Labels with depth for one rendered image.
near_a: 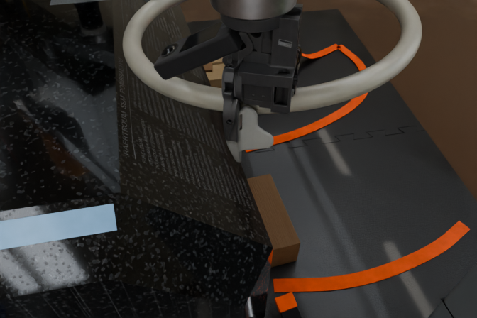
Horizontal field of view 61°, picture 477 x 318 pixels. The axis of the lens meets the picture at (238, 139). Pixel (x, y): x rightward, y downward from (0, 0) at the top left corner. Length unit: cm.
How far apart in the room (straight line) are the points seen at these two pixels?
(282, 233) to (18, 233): 90
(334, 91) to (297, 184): 113
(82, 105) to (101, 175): 17
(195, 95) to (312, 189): 115
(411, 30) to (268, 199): 90
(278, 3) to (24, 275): 49
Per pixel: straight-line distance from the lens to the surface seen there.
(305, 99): 51
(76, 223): 61
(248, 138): 51
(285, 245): 133
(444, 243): 163
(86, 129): 70
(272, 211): 139
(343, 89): 53
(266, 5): 40
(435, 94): 226
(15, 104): 80
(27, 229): 63
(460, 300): 98
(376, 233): 156
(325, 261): 146
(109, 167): 63
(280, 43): 44
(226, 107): 47
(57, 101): 78
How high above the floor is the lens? 128
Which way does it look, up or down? 46 degrees down
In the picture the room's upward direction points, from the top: straight up
